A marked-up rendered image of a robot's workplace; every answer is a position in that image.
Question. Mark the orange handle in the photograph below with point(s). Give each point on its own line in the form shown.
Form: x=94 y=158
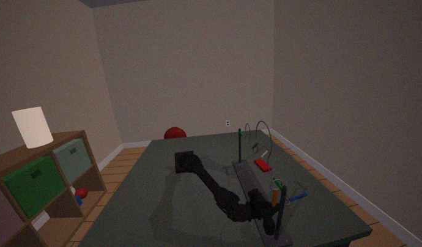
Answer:
x=275 y=192

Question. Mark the red rectangular block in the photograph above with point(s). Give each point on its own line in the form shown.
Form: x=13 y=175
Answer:
x=262 y=165

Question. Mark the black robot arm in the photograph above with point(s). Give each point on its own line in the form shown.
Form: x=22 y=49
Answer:
x=225 y=199

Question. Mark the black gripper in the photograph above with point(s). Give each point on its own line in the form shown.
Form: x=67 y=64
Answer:
x=268 y=212

